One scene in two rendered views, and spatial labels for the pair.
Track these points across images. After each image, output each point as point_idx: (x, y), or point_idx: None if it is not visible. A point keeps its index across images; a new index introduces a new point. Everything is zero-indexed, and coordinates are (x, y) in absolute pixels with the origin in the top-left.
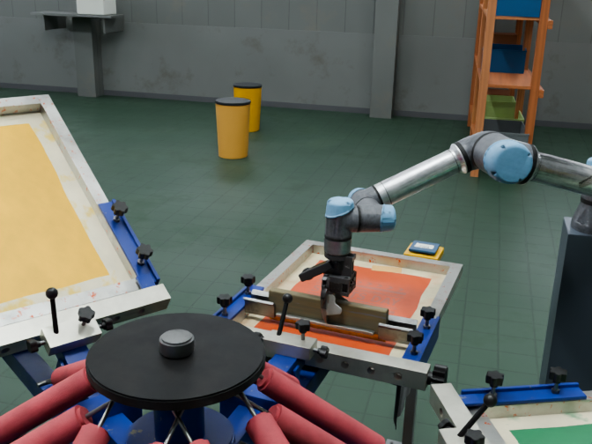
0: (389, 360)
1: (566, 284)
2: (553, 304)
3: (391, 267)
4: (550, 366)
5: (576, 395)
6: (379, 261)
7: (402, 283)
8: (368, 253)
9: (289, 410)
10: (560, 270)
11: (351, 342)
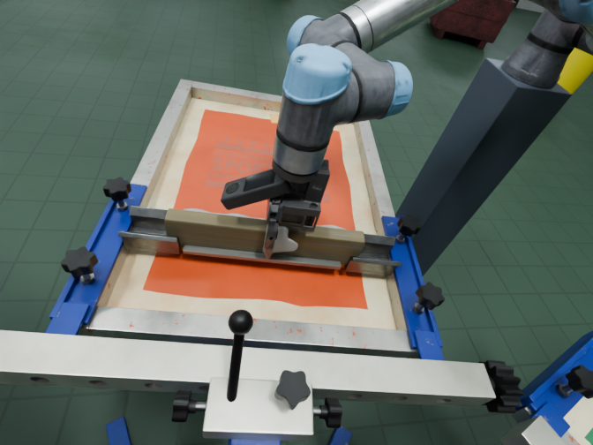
0: (429, 377)
1: (487, 139)
2: (448, 151)
3: None
4: (436, 207)
5: None
6: (275, 108)
7: None
8: (263, 99)
9: None
10: (479, 124)
11: (305, 277)
